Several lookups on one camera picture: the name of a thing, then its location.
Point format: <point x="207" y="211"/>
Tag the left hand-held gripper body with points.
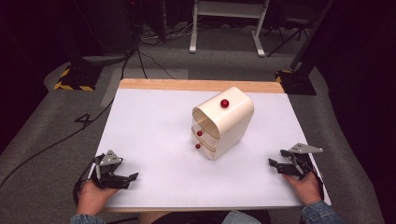
<point x="109" y="168"/>

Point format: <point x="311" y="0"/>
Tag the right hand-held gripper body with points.
<point x="299" y="161"/>

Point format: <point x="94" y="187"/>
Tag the person's left hand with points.
<point x="93" y="196"/>

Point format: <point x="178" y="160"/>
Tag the person's right hand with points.
<point x="305" y="189"/>

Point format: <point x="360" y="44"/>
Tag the white table mat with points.
<point x="149" y="130"/>

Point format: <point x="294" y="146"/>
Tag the cream drawer cabinet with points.
<point x="230" y="124"/>

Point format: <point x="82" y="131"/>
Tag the cream drawer with red knob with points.
<point x="205" y="133"/>
<point x="205" y="150"/>

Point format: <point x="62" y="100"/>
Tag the black stand with striped base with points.
<point x="299" y="81"/>
<point x="77" y="77"/>

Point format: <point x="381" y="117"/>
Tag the red ball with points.
<point x="224" y="103"/>

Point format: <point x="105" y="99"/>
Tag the black tripod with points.
<point x="289" y="34"/>

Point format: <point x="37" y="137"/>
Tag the white table frame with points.
<point x="229" y="9"/>

